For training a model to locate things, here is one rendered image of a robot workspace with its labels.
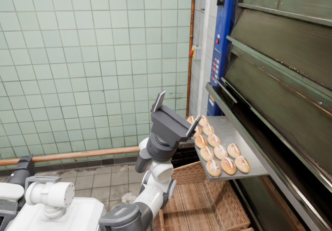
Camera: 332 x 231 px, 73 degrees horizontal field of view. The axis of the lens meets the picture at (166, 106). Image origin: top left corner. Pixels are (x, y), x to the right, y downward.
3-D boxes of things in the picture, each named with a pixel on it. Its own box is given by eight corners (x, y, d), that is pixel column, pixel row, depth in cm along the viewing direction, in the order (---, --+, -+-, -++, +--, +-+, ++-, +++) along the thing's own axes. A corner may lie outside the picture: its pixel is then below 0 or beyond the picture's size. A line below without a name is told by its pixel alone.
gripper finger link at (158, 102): (159, 96, 54) (154, 112, 58) (167, 90, 56) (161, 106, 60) (154, 92, 54) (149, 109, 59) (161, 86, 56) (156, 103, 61)
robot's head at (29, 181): (50, 209, 60) (53, 180, 61) (20, 208, 61) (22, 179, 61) (62, 202, 67) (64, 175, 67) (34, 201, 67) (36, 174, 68)
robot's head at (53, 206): (68, 217, 63) (61, 196, 59) (33, 216, 64) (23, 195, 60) (77, 198, 69) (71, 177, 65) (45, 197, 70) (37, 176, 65)
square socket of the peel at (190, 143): (179, 149, 127) (179, 144, 125) (178, 145, 130) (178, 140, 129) (194, 147, 128) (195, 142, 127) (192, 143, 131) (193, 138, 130)
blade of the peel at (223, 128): (209, 182, 106) (209, 178, 105) (183, 120, 154) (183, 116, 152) (279, 173, 111) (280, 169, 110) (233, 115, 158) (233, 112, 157)
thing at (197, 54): (198, 56, 205) (199, 45, 200) (201, 59, 196) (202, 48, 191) (190, 56, 204) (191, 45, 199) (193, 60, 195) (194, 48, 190)
